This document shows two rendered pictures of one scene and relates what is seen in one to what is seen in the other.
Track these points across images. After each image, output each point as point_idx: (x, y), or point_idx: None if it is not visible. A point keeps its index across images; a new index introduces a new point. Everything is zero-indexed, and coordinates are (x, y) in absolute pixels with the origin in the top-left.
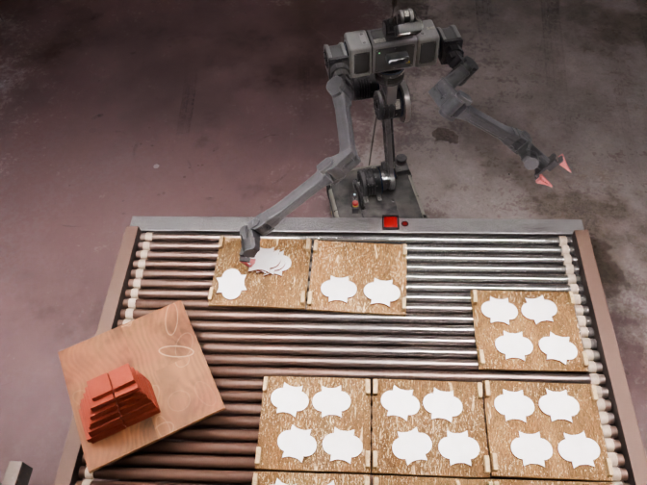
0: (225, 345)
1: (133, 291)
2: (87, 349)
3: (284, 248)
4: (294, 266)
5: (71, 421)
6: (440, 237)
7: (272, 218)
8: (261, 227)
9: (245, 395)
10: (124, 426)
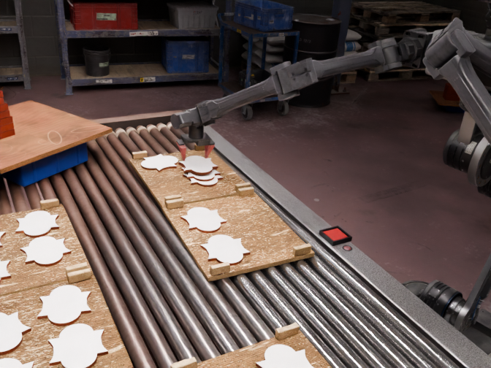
0: (89, 179)
1: (120, 129)
2: (38, 107)
3: (226, 178)
4: (210, 188)
5: None
6: (359, 280)
7: (212, 103)
8: (202, 106)
9: (35, 203)
10: None
